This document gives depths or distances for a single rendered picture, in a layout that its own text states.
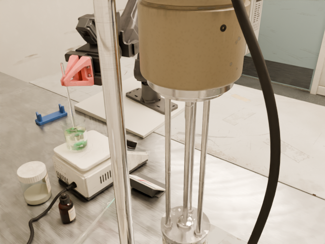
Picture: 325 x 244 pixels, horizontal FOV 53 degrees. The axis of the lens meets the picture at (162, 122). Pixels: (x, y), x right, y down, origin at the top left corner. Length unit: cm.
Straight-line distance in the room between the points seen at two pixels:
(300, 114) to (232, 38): 89
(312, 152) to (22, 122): 88
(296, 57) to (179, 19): 338
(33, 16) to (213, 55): 214
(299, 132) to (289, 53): 263
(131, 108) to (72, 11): 157
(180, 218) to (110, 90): 26
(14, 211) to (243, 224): 49
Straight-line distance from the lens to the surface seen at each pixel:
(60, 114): 112
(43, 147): 98
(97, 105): 113
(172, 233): 45
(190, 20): 27
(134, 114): 106
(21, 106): 125
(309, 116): 116
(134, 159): 80
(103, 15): 23
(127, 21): 91
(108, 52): 23
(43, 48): 245
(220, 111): 111
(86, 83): 75
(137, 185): 76
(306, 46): 358
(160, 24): 28
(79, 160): 74
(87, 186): 73
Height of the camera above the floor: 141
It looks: 30 degrees down
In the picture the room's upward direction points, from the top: 1 degrees counter-clockwise
